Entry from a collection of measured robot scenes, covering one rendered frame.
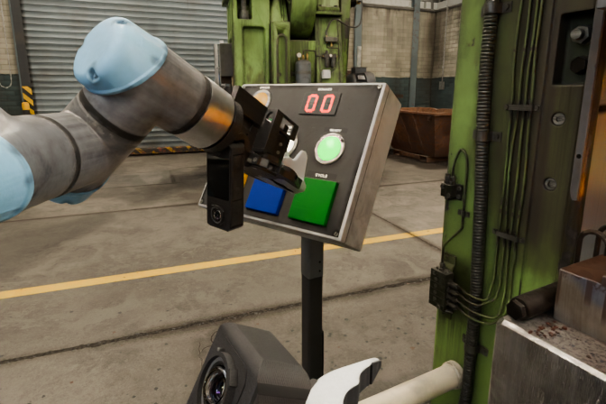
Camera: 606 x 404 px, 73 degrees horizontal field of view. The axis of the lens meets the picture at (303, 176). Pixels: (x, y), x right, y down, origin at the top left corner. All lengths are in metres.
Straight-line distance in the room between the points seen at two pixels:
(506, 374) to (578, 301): 0.12
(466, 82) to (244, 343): 0.71
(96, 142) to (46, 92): 7.84
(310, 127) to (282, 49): 4.40
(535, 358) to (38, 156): 0.53
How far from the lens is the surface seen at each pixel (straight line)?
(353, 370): 0.30
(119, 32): 0.41
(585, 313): 0.59
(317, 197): 0.67
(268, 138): 0.52
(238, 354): 0.17
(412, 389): 0.89
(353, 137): 0.69
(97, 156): 0.43
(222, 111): 0.46
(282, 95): 0.83
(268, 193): 0.73
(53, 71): 8.26
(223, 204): 0.52
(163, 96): 0.42
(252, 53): 5.21
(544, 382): 0.57
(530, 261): 0.78
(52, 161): 0.38
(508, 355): 0.59
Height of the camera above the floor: 1.19
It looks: 12 degrees down
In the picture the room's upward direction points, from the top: straight up
